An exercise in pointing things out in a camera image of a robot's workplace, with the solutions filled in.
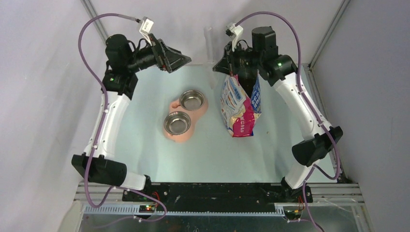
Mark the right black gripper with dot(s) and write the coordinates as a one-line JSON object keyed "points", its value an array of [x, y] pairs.
{"points": [[227, 64]]}

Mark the far steel bowl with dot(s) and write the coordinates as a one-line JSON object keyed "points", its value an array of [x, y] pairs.
{"points": [[192, 100]]}

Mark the steel bowl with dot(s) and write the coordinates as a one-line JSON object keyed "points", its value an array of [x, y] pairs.
{"points": [[177, 123], [192, 100]]}

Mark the right corner aluminium post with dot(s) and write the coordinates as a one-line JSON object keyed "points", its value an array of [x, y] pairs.
{"points": [[329, 31]]}

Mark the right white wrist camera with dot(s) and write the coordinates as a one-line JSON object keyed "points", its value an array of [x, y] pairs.
{"points": [[234, 32]]}

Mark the clear plastic scoop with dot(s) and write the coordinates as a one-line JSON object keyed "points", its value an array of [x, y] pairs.
{"points": [[208, 34]]}

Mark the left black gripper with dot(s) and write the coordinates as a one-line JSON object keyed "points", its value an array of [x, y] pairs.
{"points": [[167, 59]]}

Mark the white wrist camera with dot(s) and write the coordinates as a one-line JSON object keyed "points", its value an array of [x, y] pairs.
{"points": [[234, 32], [146, 25]]}

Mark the left controller board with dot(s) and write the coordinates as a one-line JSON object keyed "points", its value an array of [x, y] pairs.
{"points": [[147, 209]]}

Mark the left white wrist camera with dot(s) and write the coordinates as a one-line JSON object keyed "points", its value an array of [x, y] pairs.
{"points": [[146, 25]]}

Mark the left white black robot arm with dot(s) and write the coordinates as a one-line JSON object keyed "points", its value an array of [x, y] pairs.
{"points": [[97, 163]]}

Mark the aluminium front frame rail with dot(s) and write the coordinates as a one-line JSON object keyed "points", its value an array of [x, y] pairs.
{"points": [[119, 201]]}

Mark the controller board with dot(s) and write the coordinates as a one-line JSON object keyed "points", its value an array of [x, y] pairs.
{"points": [[293, 215], [147, 209]]}

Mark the pink pet food bag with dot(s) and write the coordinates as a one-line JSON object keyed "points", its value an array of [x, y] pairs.
{"points": [[239, 111]]}

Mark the corner aluminium post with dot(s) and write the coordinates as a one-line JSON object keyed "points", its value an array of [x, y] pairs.
{"points": [[329, 31], [96, 19]]}

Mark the near steel bowl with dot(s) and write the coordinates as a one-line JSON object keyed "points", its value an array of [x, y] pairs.
{"points": [[177, 123]]}

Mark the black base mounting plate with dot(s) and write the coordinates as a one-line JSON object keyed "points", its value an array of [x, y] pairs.
{"points": [[225, 197]]}

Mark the pink double bowl feeder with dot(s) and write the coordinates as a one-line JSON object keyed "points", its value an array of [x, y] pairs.
{"points": [[194, 116]]}

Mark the right controller board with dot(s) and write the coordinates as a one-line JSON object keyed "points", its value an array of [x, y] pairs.
{"points": [[293, 215]]}

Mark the left corner aluminium post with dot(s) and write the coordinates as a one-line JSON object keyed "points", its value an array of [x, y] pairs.
{"points": [[96, 19]]}

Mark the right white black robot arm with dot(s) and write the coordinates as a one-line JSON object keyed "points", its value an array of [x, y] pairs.
{"points": [[280, 71]]}

